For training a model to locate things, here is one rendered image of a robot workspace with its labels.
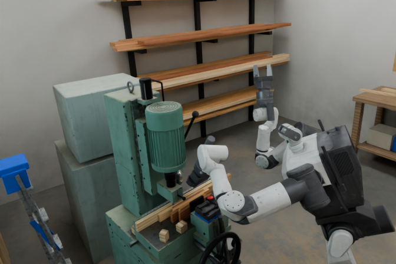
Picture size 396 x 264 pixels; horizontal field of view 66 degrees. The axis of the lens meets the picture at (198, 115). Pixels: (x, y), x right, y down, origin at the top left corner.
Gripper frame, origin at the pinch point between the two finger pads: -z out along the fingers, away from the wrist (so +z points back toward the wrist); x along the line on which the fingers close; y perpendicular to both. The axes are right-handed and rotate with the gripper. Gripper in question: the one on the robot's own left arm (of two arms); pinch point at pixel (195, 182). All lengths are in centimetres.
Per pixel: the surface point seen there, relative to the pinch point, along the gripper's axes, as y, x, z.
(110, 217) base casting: 27, -22, -57
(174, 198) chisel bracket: 4.1, -3.9, -17.3
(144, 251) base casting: -4.8, -23.3, -38.5
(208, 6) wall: 223, 235, -43
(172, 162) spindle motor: 13.1, -5.4, 3.2
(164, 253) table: -13.4, -21.1, -25.6
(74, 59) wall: 225, 51, -99
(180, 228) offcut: -9.2, -9.7, -20.7
